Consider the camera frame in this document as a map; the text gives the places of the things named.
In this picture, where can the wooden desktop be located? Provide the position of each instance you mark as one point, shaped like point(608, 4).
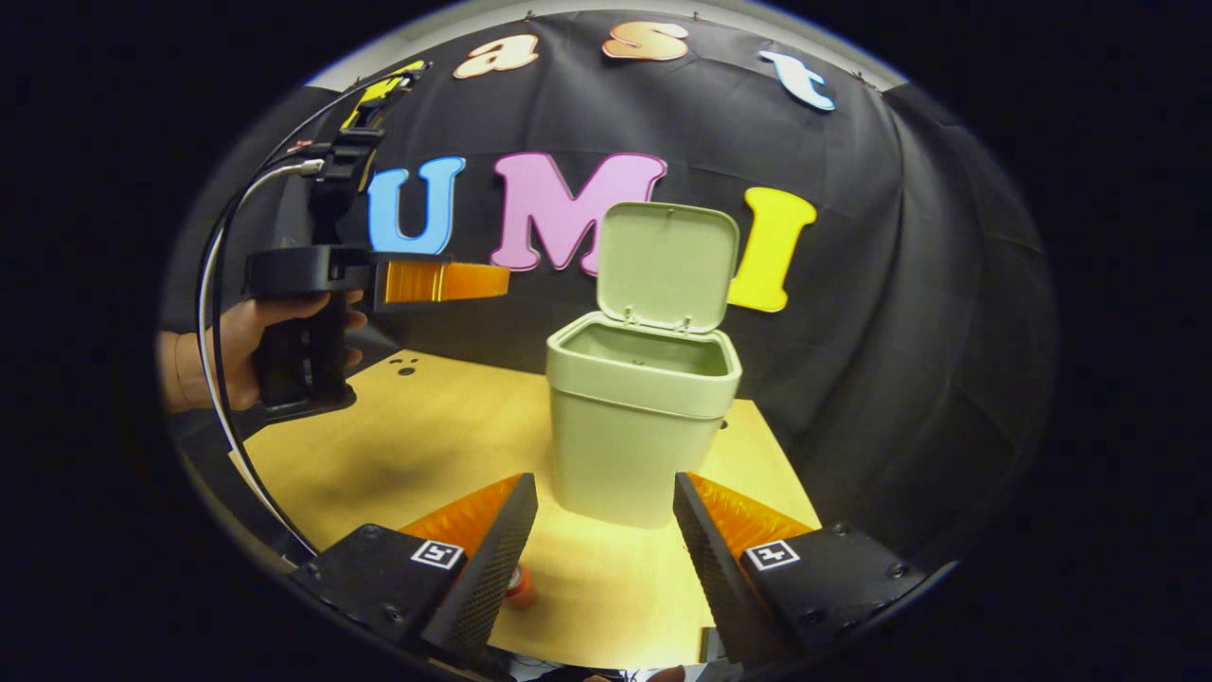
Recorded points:
point(426, 445)

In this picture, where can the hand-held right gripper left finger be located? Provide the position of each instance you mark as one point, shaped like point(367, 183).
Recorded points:
point(488, 568)

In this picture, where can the red pop can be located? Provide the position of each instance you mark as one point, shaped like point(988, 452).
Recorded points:
point(521, 592)

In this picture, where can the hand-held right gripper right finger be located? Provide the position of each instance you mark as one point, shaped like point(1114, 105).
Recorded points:
point(720, 578)

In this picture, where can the pale green desktop garbage bin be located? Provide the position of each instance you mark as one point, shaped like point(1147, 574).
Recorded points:
point(634, 455)

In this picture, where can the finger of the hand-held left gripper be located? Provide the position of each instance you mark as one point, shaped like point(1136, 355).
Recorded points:
point(445, 281)

